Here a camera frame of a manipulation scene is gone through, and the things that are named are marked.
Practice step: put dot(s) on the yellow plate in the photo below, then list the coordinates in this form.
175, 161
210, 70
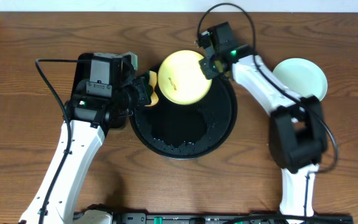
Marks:
180, 78

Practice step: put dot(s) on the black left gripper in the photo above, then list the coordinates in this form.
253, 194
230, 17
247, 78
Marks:
146, 92

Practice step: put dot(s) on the black round tray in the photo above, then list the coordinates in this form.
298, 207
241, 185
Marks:
187, 131

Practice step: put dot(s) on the green and yellow sponge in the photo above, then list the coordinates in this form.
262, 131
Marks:
152, 83

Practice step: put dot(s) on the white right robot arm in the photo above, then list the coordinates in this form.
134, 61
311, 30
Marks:
297, 132

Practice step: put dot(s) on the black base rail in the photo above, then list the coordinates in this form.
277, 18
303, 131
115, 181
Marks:
216, 218

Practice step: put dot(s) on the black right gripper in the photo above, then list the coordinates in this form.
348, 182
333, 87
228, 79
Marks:
204, 63

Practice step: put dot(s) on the black rectangular tray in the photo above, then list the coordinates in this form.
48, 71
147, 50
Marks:
98, 76

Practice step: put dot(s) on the mint plate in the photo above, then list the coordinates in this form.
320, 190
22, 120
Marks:
302, 76

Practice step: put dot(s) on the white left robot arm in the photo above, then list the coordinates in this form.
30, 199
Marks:
56, 199

